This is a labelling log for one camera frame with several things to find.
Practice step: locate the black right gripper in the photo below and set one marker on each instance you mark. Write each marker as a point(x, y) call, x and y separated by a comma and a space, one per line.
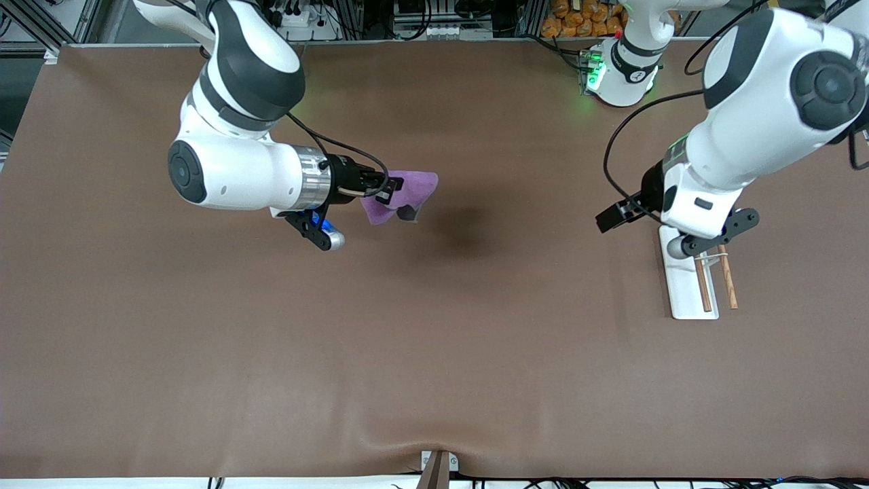
point(344, 178)

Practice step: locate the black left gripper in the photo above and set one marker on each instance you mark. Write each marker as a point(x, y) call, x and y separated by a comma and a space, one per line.
point(650, 191)

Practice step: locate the purple towel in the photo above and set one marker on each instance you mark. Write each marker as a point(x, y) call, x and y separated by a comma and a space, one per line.
point(411, 190)

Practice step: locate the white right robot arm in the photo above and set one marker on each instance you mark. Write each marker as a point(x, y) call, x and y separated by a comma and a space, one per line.
point(237, 170)

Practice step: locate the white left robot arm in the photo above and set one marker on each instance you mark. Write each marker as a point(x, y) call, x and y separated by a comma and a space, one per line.
point(760, 109)

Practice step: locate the white rack with wooden rods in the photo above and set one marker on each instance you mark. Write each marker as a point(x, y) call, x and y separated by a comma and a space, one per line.
point(686, 292)

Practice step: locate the brown table mat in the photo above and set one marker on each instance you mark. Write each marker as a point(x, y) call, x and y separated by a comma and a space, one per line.
point(434, 339)

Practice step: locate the orange packaged goods pile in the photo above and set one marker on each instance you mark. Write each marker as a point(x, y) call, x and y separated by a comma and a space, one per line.
point(584, 17)

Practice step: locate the brown camera mount with bracket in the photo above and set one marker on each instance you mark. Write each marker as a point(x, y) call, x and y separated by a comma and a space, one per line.
point(438, 470)

